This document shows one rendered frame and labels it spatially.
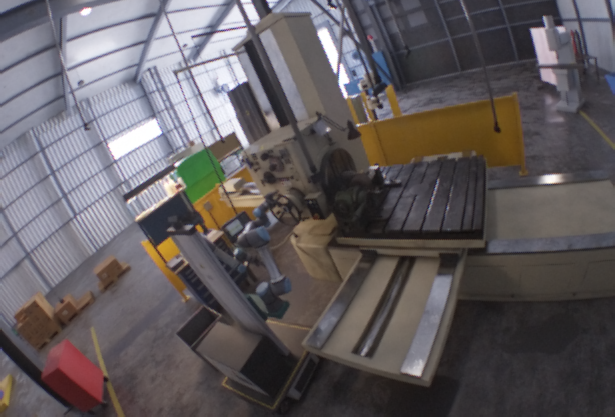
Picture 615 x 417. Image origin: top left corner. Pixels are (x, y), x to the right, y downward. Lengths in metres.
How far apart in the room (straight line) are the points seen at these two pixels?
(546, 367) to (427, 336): 1.20
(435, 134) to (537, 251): 2.69
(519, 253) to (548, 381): 1.10
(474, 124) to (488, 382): 3.37
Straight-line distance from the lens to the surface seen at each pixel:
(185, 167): 6.21
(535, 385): 2.47
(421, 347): 1.75
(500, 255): 2.42
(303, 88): 2.90
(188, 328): 3.39
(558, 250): 2.46
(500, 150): 4.48
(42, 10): 5.33
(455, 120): 4.31
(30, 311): 8.74
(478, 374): 2.45
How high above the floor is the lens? 2.27
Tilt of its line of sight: 21 degrees down
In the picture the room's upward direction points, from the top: 24 degrees counter-clockwise
